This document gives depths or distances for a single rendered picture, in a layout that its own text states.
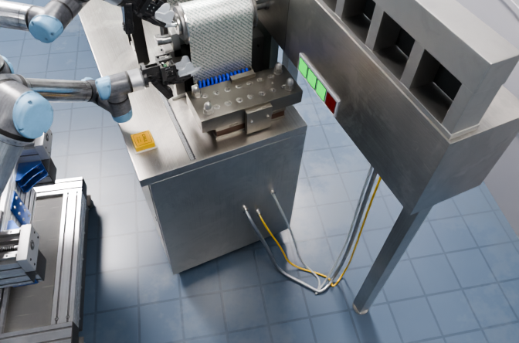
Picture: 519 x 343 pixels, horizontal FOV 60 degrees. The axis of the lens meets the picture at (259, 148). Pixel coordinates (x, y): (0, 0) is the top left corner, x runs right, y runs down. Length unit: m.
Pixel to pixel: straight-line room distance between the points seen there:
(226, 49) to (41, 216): 1.32
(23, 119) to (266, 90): 0.81
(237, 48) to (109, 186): 1.37
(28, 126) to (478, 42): 1.10
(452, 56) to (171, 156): 1.02
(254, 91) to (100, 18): 0.96
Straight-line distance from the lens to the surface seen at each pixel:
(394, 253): 1.79
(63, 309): 2.20
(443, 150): 1.09
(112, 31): 2.23
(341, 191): 2.69
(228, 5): 1.60
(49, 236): 2.41
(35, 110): 1.36
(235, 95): 1.65
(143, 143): 1.67
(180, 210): 1.83
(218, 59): 1.68
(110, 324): 2.37
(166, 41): 1.66
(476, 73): 0.96
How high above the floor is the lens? 2.18
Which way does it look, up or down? 51 degrees down
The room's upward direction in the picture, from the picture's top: 3 degrees clockwise
